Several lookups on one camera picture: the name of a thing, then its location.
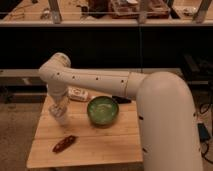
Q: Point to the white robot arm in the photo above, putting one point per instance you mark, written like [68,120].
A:
[169,131]

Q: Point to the long background workbench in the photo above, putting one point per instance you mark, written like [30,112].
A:
[106,13]

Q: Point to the wooden folding table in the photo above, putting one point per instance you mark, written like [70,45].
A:
[119,143]

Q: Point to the black rectangular block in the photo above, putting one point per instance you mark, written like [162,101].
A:
[121,100]

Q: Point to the green bowl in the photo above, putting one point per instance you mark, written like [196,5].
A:
[102,110]

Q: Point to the red brown oblong object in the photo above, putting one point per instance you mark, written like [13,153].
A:
[63,144]

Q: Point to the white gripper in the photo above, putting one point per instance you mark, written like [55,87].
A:
[62,103]

